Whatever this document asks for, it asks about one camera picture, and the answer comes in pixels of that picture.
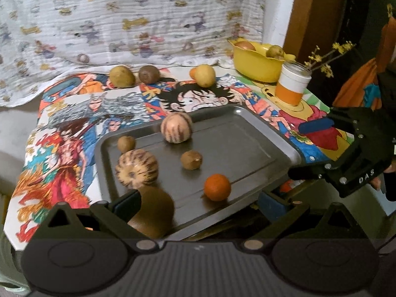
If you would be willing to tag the orange white jar vase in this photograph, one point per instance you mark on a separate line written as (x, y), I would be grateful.
(292, 83)

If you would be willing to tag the green mango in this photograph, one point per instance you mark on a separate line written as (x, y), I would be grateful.
(122, 77)

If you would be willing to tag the small orange tangerine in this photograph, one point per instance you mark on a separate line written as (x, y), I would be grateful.
(192, 73)

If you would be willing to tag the brown sapodilla fruit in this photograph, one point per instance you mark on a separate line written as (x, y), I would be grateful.
(155, 217)

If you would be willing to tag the green pear in bowl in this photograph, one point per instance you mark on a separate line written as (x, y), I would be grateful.
(276, 52)

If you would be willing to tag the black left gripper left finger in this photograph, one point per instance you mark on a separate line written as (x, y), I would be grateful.
(102, 220)

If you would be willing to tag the brown kiwi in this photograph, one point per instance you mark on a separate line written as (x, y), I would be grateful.
(149, 74)

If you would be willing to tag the colourful anime print cloth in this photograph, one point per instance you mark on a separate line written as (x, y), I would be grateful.
(76, 112)

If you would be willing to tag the yellow fruit bowl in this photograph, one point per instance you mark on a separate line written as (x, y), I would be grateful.
(255, 65)

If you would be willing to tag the large striped pepino melon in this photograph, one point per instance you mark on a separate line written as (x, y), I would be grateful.
(137, 168)

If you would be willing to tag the small striped pepino melon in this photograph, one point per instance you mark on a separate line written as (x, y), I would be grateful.
(177, 128)

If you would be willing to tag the orange tangerine on tray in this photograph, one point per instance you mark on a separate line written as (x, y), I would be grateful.
(217, 187)

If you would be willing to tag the white cartoon print blanket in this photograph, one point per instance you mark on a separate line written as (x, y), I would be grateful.
(44, 40)

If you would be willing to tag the brown wooden door frame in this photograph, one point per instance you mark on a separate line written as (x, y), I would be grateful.
(312, 23)

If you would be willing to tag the yellow lemon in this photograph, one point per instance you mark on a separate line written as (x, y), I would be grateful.
(205, 76)

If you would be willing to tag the red apple in bowl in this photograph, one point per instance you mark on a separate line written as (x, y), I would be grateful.
(245, 45)

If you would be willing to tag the grey metal baking tray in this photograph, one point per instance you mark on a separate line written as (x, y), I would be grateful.
(233, 141)

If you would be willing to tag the yellow flower twigs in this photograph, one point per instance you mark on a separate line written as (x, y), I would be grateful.
(318, 62)

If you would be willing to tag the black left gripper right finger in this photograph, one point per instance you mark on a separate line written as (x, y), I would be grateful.
(295, 226)

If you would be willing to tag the small brown fruit on tray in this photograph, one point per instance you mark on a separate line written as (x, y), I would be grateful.
(191, 160)

